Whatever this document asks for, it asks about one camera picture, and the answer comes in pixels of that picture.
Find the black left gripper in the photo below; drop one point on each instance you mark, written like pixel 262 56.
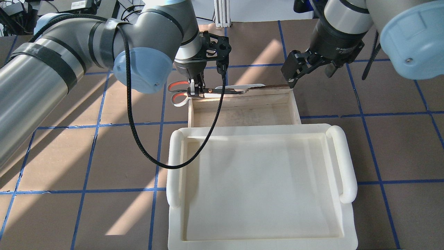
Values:
pixel 187 70

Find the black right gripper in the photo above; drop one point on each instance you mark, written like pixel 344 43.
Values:
pixel 331 41

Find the orange grey handled scissors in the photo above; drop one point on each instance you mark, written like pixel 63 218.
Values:
pixel 208 91

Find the light wooden drawer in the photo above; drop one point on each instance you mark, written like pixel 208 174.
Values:
pixel 254 106

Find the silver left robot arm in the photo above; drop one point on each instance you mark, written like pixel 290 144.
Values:
pixel 41 72

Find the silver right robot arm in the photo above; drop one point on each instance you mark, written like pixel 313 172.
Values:
pixel 410 32

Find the white plastic tray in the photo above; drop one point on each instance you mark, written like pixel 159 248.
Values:
pixel 279 187

